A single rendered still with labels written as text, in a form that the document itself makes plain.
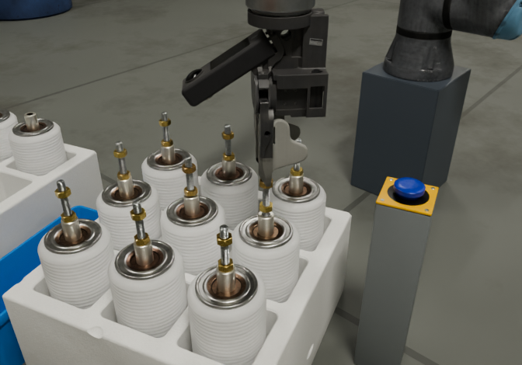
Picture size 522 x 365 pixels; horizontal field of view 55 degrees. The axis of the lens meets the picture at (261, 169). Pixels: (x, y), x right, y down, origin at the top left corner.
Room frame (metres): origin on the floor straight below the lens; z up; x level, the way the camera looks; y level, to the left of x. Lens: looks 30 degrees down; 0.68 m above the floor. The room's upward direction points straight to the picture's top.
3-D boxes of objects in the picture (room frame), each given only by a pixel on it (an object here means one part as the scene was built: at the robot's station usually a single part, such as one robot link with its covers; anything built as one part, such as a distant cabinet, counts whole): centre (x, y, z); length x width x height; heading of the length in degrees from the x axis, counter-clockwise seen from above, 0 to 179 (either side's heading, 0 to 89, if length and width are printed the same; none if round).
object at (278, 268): (0.56, -0.01, 0.16); 0.10 x 0.10 x 0.18
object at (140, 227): (0.50, 0.15, 0.30); 0.01 x 0.01 x 0.08
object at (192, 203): (0.60, 0.10, 0.26); 0.02 x 0.02 x 0.03
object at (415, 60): (1.09, -0.35, 0.35); 0.15 x 0.15 x 0.10
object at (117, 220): (0.65, 0.21, 0.16); 0.10 x 0.10 x 0.18
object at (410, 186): (0.55, -0.19, 0.32); 0.04 x 0.04 x 0.02
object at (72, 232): (0.54, 0.26, 0.26); 0.02 x 0.02 x 0.03
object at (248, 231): (0.56, -0.01, 0.25); 0.08 x 0.08 x 0.01
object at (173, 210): (0.60, 0.10, 0.25); 0.08 x 0.08 x 0.01
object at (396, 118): (1.09, -0.35, 0.15); 0.18 x 0.18 x 0.30; 50
